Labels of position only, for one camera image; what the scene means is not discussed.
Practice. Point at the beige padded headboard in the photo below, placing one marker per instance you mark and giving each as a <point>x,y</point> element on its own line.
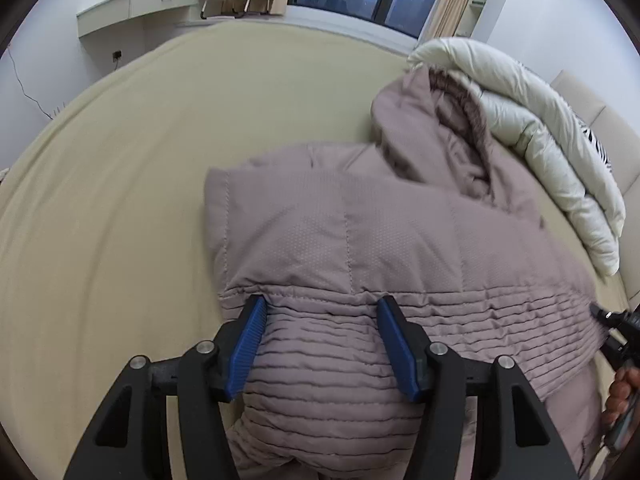
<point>607,140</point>

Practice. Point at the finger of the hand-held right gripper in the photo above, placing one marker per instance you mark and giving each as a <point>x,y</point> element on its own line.
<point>611,332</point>

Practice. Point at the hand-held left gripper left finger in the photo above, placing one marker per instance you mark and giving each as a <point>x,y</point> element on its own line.
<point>246,340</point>

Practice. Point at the white wall-mounted desk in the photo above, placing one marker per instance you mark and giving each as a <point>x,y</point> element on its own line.
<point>135,7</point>

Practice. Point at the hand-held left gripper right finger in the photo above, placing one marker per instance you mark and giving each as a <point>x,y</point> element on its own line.
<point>397,345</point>

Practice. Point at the mauve hooded down jacket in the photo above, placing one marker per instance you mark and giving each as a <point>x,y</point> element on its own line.
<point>380,240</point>

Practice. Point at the zebra striped pillow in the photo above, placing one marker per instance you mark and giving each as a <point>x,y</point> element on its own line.
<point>597,142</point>

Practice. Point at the person's right hand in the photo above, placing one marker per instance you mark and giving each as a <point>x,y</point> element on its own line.
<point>620,397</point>

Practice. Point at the beige bed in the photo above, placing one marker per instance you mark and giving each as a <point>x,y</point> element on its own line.
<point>150,170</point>

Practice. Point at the cream folded duvet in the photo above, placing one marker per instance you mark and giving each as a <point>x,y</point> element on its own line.
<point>540,130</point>

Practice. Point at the chair with chrome legs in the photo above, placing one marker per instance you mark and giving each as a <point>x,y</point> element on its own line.
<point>235,2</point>

